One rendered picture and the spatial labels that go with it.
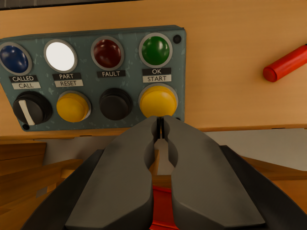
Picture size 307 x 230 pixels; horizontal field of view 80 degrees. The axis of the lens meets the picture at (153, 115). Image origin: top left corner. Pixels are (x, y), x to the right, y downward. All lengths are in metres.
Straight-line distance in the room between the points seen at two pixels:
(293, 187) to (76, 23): 0.35
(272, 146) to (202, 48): 1.08
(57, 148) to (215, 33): 1.14
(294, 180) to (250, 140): 0.86
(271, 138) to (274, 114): 1.03
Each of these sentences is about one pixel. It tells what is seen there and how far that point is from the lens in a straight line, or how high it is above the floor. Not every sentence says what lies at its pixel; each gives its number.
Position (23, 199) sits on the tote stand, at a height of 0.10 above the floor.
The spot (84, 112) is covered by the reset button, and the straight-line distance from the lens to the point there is 0.16.
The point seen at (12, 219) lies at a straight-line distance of 0.44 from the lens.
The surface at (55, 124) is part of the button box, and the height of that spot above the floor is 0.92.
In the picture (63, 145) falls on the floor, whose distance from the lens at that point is 1.23.
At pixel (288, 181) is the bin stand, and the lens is 0.33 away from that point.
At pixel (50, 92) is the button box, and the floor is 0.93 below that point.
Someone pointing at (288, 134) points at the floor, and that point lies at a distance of 1.29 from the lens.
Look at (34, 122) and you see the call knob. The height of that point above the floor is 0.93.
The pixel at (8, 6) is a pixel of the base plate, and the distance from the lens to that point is 0.28.
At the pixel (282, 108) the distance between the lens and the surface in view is 0.21.
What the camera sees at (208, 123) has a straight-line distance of 0.18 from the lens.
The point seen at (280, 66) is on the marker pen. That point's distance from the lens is 0.20.
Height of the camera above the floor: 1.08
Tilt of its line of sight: 83 degrees down
